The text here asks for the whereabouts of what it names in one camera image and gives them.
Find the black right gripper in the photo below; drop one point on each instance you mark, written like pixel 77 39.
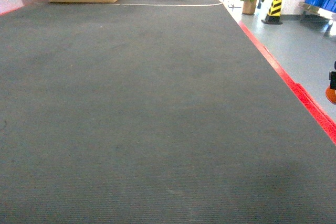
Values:
pixel 332 78

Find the orange cylindrical cap 4680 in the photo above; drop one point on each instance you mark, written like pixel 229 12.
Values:
pixel 330 95

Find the blue bin lower shelf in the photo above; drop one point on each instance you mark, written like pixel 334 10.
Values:
pixel 324 4

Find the yellow black traffic cone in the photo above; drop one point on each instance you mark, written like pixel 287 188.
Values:
pixel 273 15

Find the red table frame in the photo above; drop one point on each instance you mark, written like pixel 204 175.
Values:
pixel 249 98

